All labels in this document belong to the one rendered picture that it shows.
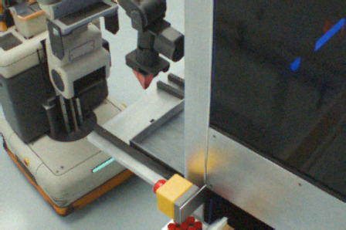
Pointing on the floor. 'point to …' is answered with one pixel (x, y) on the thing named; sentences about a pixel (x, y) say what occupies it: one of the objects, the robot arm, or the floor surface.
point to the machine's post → (198, 93)
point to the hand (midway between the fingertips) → (145, 86)
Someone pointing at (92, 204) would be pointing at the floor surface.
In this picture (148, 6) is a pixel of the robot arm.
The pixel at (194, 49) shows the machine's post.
